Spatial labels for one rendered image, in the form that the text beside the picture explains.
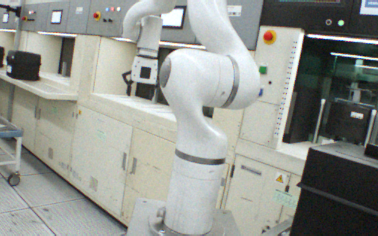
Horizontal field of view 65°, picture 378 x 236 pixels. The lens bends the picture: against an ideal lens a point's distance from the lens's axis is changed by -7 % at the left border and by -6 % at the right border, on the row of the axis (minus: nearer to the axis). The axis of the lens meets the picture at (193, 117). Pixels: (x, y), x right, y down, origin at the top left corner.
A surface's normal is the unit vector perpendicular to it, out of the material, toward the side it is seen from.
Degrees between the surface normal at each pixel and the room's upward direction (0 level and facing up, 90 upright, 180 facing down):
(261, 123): 90
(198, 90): 94
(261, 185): 90
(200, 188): 90
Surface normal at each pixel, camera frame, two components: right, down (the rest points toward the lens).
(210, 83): 0.38, 0.31
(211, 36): -0.42, 0.65
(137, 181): -0.65, 0.00
